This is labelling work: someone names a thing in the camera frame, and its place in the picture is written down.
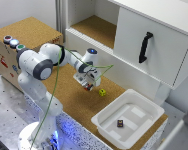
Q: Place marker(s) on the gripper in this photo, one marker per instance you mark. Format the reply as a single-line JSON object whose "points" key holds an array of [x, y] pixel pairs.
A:
{"points": [[85, 77]]}

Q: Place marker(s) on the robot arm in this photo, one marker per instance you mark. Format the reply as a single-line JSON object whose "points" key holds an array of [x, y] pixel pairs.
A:
{"points": [[39, 65]]}

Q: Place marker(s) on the yellow block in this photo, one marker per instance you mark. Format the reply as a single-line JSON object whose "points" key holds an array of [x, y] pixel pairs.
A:
{"points": [[102, 92]]}

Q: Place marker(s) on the purple block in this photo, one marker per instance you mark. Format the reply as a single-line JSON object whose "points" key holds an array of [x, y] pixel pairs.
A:
{"points": [[120, 123]]}

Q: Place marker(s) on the white cabinet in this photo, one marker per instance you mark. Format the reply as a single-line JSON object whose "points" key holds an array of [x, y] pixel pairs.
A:
{"points": [[104, 30]]}

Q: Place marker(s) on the white plastic box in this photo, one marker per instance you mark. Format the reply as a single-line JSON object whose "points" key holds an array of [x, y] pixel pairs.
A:
{"points": [[129, 118]]}

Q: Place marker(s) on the white sliding door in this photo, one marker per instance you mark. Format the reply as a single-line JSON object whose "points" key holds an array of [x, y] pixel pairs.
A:
{"points": [[150, 50]]}

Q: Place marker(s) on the green button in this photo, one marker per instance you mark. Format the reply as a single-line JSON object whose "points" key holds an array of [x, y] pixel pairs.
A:
{"points": [[20, 47]]}

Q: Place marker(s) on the blue button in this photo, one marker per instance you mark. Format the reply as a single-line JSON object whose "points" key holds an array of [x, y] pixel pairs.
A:
{"points": [[14, 42]]}

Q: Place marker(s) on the red button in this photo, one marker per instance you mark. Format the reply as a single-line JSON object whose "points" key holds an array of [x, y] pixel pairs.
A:
{"points": [[7, 39]]}

